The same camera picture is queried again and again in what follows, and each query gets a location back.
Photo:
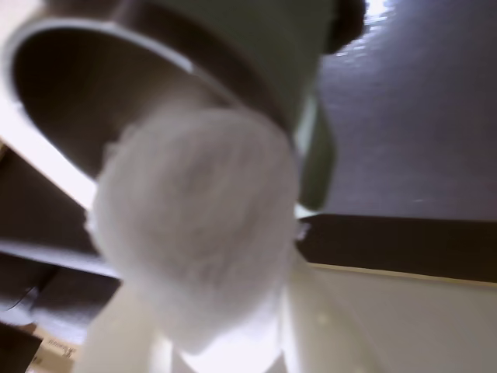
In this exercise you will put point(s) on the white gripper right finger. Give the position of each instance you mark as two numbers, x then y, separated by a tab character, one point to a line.
310	330

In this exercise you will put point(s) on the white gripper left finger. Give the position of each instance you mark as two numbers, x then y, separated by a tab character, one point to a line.
124	338

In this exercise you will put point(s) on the white gauze roll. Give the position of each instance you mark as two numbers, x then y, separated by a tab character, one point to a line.
194	213

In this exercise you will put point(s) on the brown cardboard box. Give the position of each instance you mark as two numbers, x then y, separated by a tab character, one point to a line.
50	349

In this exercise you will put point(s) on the glossy black table mat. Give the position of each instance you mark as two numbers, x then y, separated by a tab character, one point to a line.
407	116

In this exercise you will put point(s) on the pale green steel mug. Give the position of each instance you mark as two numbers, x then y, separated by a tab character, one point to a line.
252	39

